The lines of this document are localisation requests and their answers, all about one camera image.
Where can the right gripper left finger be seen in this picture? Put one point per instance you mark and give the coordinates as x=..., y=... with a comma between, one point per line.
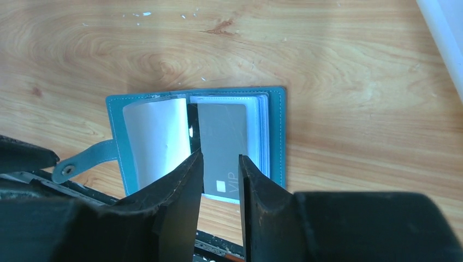
x=157, y=223

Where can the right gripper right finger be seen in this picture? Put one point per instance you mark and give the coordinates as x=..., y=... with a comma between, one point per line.
x=339, y=226

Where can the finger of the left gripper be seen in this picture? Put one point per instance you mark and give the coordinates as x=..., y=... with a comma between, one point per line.
x=17, y=156

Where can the blue card holder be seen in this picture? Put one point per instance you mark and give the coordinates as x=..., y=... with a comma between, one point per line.
x=150, y=134

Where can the white plastic bin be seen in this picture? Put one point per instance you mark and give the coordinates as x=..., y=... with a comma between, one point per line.
x=444, y=20

